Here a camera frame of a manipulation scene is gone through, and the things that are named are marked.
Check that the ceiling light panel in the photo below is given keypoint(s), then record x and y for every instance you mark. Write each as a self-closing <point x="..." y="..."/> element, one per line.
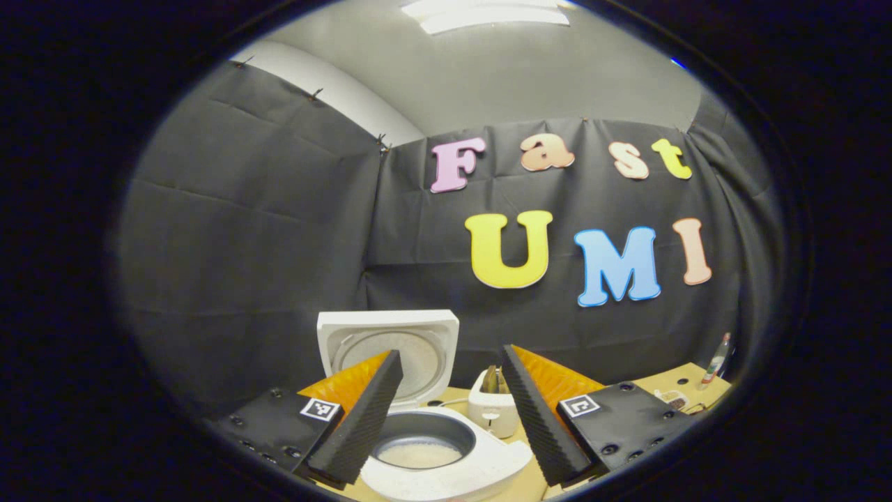
<point x="488" y="14"/>

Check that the clear plastic water bottle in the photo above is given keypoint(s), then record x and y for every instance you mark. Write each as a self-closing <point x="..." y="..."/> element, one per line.
<point x="716" y="359"/>

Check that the white divided dish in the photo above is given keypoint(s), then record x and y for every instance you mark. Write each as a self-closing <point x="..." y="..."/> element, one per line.
<point x="672" y="399"/>

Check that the white rice cooker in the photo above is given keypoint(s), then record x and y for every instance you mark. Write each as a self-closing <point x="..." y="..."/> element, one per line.
<point x="488" y="467"/>

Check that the white rice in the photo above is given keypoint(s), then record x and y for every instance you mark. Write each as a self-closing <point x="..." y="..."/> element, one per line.
<point x="421" y="454"/>

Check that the brown bread slice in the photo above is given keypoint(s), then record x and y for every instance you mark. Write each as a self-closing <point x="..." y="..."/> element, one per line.
<point x="501" y="378"/>
<point x="490" y="380"/>

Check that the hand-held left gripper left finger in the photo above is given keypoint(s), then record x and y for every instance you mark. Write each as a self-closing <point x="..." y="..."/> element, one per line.
<point x="359" y="432"/>

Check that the white toaster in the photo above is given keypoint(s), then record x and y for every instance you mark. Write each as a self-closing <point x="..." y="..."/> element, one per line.
<point x="491" y="415"/>

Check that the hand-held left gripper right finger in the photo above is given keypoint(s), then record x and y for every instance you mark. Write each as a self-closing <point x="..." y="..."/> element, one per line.
<point x="540" y="432"/>

